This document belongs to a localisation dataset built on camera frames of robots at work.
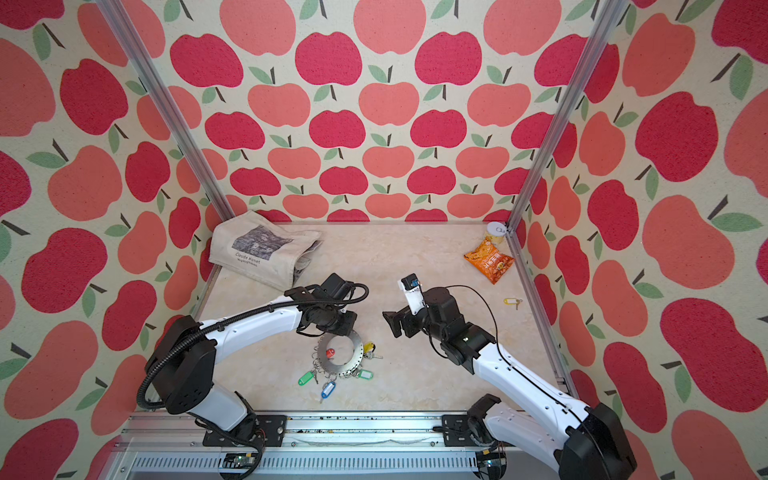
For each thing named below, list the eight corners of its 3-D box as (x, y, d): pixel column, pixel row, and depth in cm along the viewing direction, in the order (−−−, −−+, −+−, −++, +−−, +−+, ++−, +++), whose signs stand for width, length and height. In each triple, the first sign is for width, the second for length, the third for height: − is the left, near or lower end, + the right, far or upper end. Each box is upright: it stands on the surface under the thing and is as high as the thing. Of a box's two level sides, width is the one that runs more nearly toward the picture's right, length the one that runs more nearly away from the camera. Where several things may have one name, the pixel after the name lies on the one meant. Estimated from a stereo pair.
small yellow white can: (487, 243, 115) (490, 235, 111) (482, 228, 120) (486, 220, 117) (505, 243, 115) (509, 235, 112) (500, 228, 120) (503, 220, 117)
